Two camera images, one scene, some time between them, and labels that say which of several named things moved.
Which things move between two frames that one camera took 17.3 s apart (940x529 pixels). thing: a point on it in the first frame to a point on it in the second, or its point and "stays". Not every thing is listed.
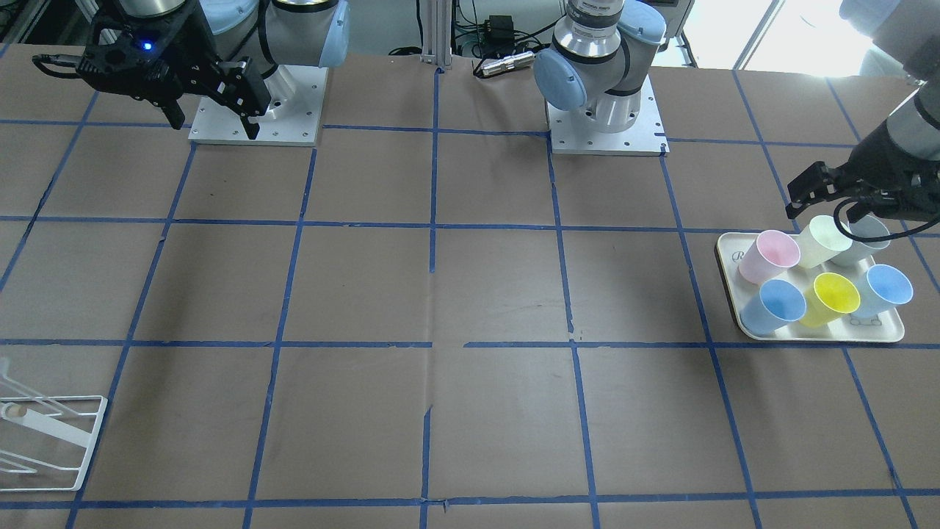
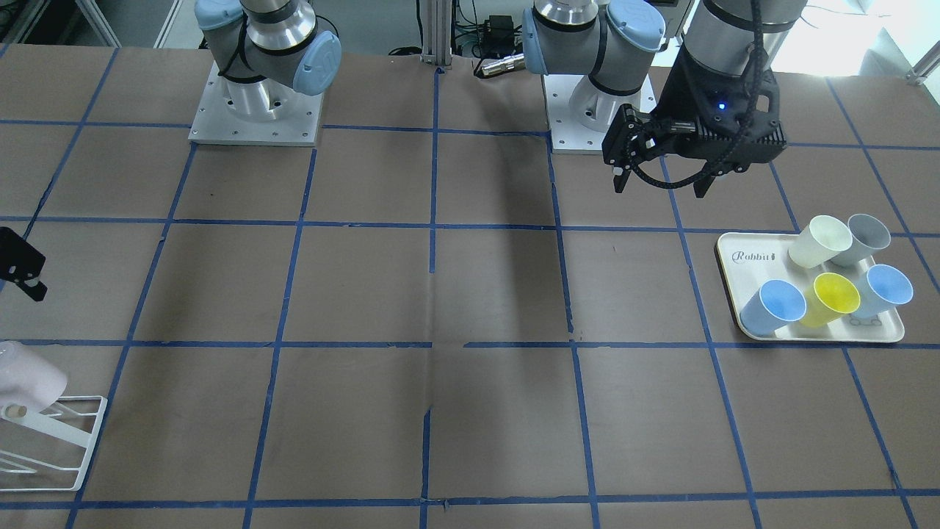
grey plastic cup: x=867 y=226 stays
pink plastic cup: x=771 y=251 to x=29 y=383
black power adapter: x=499 y=32 stays
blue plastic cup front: x=779 y=302 stays
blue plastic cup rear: x=881 y=289 stays
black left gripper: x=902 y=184 to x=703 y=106
